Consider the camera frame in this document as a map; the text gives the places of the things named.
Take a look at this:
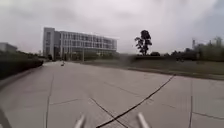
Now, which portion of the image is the grey concrete slab pavement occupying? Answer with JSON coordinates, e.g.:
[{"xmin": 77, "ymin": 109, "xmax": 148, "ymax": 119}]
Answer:
[{"xmin": 0, "ymin": 60, "xmax": 224, "ymax": 128}]

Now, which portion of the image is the tall dark tree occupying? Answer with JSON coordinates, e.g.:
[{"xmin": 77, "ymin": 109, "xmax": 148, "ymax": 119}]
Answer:
[{"xmin": 134, "ymin": 29, "xmax": 153, "ymax": 56}]

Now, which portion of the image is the large grey office building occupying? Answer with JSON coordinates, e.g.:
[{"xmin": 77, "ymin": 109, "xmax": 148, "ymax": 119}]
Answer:
[{"xmin": 42, "ymin": 27, "xmax": 118, "ymax": 61}]

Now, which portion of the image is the grass strip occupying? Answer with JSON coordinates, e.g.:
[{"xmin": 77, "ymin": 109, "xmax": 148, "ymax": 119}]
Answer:
[{"xmin": 71, "ymin": 58, "xmax": 224, "ymax": 81}]

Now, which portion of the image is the robot's own part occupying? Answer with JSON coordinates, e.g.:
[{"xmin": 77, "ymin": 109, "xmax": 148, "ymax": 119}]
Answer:
[
  {"xmin": 73, "ymin": 114, "xmax": 86, "ymax": 128},
  {"xmin": 136, "ymin": 112, "xmax": 151, "ymax": 128}
]

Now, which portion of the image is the row of trees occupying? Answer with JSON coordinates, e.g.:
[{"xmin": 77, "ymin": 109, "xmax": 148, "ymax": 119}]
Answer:
[{"xmin": 146, "ymin": 36, "xmax": 224, "ymax": 62}]

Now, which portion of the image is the dark green hedge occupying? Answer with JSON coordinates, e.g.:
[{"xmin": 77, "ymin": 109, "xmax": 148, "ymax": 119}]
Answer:
[{"xmin": 0, "ymin": 50, "xmax": 45, "ymax": 80}]

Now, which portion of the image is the low grey building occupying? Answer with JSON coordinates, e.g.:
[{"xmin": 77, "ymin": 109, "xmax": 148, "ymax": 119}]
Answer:
[{"xmin": 0, "ymin": 42, "xmax": 18, "ymax": 54}]

